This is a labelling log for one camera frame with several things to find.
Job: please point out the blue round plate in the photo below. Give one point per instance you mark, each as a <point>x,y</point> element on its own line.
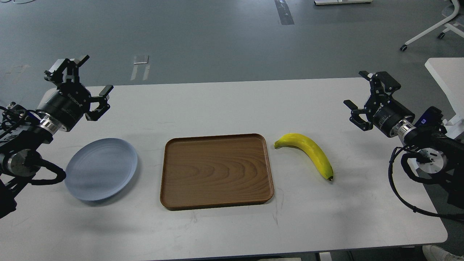
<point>101,169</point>

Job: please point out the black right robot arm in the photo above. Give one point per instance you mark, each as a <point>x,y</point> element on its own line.
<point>428,156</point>

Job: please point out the white chair base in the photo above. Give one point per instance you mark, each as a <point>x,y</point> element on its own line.
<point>452,21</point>

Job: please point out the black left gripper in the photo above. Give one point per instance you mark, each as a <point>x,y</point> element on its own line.
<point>72,100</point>

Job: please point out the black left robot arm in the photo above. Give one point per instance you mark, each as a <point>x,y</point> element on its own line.
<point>24,130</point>

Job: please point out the yellow banana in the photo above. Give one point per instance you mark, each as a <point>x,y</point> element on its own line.
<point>311,149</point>

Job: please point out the brown wooden tray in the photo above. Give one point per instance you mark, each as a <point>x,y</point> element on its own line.
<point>216,171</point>

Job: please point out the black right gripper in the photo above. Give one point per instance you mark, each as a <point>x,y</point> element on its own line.
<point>385,115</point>

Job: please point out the white shoe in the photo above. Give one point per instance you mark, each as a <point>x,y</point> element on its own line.
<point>435,253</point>

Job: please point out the white side table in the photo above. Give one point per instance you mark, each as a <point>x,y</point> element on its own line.
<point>449,74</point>

